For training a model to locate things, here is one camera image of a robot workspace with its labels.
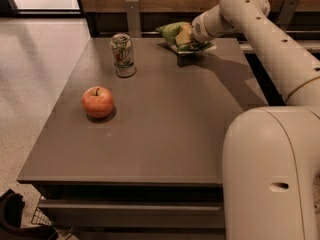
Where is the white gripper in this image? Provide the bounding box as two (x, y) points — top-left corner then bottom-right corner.
(175, 5), (235, 46)

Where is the green jalapeno chip bag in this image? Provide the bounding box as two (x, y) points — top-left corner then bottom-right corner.
(155, 22), (213, 55)

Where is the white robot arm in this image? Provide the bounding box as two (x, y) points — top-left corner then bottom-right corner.
(192, 0), (320, 240)

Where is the red apple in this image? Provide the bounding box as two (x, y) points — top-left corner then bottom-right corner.
(82, 86), (114, 119)

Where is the green soda can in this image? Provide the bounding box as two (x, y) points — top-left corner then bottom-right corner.
(110, 33), (136, 78)

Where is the grey cabinet with drawers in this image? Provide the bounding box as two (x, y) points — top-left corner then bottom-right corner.
(18, 38), (266, 240)

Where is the grey drawer front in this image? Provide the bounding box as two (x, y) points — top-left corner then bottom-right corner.
(38, 200), (225, 229)

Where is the left metal railing bracket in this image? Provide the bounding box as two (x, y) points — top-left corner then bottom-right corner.
(125, 0), (142, 38)

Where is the metal railing bracket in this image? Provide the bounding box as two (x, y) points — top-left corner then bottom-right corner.
(276, 0), (300, 31)
(125, 0), (142, 38)

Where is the right metal railing bracket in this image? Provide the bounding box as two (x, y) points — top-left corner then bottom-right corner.
(276, 0), (300, 31)

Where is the wire basket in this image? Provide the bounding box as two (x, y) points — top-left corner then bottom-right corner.
(31, 206), (52, 226)

